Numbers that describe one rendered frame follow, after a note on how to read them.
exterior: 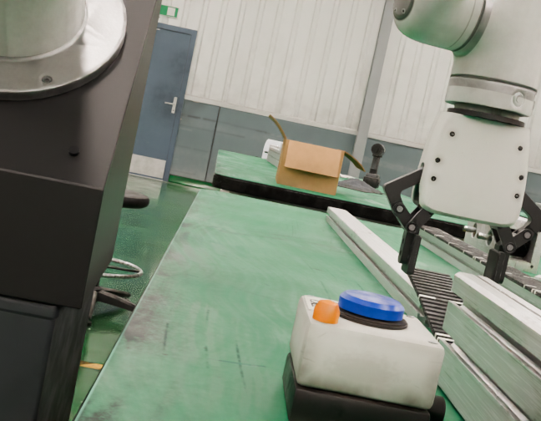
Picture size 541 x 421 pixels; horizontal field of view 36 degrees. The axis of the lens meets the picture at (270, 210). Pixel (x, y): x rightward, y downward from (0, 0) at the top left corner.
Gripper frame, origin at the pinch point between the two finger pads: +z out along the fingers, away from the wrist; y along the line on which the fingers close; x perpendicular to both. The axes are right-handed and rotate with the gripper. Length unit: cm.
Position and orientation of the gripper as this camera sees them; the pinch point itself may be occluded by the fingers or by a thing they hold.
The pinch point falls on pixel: (450, 269)
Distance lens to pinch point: 84.5
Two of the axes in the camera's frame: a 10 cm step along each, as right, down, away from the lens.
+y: -9.8, -2.0, -0.5
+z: -2.0, 9.7, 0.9
